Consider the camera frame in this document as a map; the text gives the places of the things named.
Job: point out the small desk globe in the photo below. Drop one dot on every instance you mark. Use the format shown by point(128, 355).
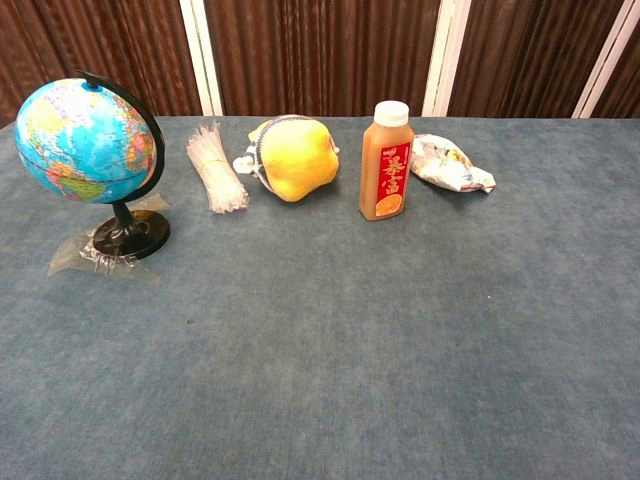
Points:
point(75, 140)

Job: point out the yellow plush pouch with zipper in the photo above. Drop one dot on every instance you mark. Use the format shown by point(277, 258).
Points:
point(300, 160)

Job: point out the orange juice bottle red label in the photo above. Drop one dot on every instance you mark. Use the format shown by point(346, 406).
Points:
point(385, 170)

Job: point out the blue felt table mat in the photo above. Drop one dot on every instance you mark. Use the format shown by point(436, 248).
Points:
point(320, 350)

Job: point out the crumpled white snack bag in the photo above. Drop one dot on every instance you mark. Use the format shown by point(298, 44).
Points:
point(440, 165)

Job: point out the brown ribbed partition panel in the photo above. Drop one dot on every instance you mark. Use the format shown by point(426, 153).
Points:
point(626, 95)
point(320, 50)
point(100, 40)
point(525, 50)

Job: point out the white partition post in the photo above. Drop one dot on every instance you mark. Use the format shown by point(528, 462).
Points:
point(602, 75)
point(440, 75)
point(205, 75)

